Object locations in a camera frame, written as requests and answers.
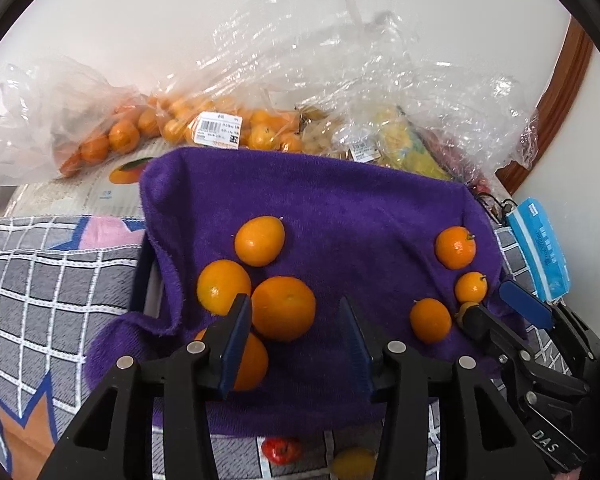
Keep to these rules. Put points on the pale yellow small fruit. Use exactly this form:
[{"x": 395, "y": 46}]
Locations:
[{"x": 462, "y": 311}]

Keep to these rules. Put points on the grey checkered star cloth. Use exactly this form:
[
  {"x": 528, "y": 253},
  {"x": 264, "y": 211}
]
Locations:
[{"x": 62, "y": 281}]

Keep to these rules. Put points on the small red apple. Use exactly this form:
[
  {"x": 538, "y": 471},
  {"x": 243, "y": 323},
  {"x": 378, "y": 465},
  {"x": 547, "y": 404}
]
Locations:
[{"x": 281, "y": 451}]

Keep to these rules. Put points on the fruit printed cardboard box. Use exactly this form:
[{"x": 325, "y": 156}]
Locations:
[{"x": 111, "y": 189}]

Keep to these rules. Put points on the oval orange kumquat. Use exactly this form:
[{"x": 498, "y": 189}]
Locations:
[{"x": 260, "y": 240}]

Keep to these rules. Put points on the yellow orange mandarin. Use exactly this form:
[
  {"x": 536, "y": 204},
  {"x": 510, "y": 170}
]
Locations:
[{"x": 220, "y": 283}]

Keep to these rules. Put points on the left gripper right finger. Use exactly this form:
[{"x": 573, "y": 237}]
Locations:
[{"x": 481, "y": 437}]

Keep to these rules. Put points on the blue tissue pack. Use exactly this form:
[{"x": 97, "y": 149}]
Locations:
[{"x": 539, "y": 244}]

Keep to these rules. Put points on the yellow green small fruit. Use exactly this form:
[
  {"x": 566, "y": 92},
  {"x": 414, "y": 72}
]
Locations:
[{"x": 354, "y": 464}]

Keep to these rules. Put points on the brown wooden door frame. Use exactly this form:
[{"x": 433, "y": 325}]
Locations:
[{"x": 557, "y": 100}]

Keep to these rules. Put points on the yellow snack package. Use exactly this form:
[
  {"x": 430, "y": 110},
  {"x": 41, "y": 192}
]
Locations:
[{"x": 400, "y": 148}]

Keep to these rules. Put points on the small orange tangerine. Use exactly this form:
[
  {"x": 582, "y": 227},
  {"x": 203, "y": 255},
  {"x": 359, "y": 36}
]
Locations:
[{"x": 471, "y": 287}]

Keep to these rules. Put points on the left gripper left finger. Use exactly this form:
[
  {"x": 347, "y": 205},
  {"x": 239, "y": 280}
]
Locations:
[{"x": 110, "y": 437}]

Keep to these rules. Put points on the purple towel covered tray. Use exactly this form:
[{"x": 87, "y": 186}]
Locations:
[{"x": 354, "y": 230}]

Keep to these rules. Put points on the large orange with stem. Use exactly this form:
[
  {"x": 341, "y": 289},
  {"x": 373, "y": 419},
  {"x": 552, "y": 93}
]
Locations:
[{"x": 455, "y": 247}]

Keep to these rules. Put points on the large round orange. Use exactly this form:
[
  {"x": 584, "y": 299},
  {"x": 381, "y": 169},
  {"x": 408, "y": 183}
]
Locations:
[{"x": 283, "y": 308}]

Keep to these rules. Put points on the large crumpled clear plastic bag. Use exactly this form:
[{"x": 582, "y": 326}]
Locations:
[{"x": 337, "y": 66}]

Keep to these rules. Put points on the clear bag of oranges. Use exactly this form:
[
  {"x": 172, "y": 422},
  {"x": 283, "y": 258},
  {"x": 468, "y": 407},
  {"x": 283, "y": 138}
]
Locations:
[{"x": 61, "y": 117}]

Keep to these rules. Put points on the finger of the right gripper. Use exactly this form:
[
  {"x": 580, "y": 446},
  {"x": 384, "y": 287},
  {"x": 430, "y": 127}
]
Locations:
[
  {"x": 576, "y": 342},
  {"x": 500, "y": 334}
]

